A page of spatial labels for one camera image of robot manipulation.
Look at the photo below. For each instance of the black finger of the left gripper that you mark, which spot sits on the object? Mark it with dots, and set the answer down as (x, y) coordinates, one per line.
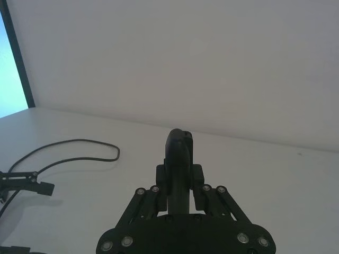
(42, 188)

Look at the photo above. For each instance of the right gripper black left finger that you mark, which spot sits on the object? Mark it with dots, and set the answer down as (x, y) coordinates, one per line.
(161, 177)

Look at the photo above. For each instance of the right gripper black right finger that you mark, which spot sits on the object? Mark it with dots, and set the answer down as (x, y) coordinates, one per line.
(198, 177)

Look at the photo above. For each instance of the white table cloth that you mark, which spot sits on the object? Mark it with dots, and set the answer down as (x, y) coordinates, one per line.
(265, 190)

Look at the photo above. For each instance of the dark post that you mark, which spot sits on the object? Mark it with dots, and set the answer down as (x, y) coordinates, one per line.
(18, 58)

